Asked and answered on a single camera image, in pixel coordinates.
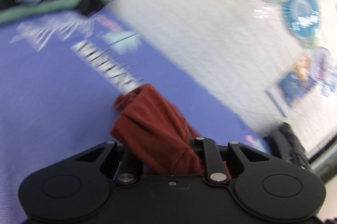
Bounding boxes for purple patterned bed sheet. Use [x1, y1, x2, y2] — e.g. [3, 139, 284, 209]
[1, 8, 270, 223]

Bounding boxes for dark grey folded clothes stack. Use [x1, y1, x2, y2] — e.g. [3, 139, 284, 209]
[265, 122, 312, 172]

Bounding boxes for blue picture wall poster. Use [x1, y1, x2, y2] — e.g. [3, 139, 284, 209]
[266, 47, 336, 117]

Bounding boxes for dark red pants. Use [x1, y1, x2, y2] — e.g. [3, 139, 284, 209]
[110, 84, 231, 184]

